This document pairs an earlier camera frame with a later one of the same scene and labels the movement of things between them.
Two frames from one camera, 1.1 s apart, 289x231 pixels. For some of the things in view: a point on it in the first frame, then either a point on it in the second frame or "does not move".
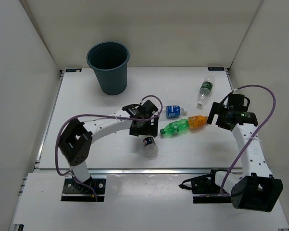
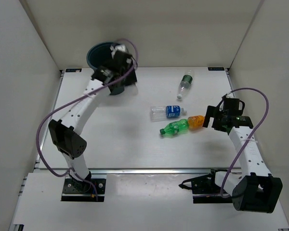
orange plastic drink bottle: (197, 121) does not move
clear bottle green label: (205, 88) → (186, 83)
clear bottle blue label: (174, 111) does not move
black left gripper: (135, 131) → (131, 79)
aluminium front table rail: (138, 171) does not move
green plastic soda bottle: (176, 127) does not move
